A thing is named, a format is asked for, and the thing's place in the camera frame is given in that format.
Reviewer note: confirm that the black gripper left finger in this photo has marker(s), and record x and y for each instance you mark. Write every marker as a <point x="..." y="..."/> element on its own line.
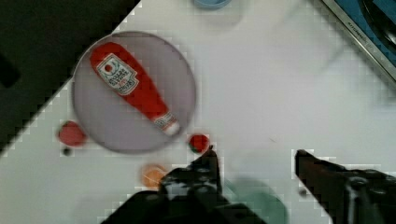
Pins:
<point x="202" y="172"/>

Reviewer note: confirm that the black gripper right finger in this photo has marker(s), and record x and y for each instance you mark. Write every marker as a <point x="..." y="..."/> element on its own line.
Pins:
<point x="349" y="196"/>

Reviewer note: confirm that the small red toy fruit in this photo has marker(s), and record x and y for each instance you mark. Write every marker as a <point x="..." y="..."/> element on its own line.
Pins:
<point x="198" y="143"/>

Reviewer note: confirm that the orange slice toy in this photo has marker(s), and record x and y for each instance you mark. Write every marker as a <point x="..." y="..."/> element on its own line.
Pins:
<point x="151" y="175"/>

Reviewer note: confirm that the green plastic colander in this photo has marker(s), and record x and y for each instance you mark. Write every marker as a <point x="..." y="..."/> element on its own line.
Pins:
<point x="258" y="197"/>

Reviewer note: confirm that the grey round plate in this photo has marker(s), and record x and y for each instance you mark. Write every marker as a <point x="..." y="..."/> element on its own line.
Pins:
<point x="108" y="120"/>

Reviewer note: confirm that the red toy strawberry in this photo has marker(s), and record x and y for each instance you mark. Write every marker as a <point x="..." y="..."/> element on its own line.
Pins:
<point x="71" y="134"/>

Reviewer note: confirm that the red ketchup bottle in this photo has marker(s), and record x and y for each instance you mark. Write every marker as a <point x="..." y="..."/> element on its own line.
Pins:
<point x="125" y="75"/>

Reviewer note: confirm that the blue bowl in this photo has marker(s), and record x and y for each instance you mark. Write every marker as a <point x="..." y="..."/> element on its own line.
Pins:
<point x="211" y="4"/>

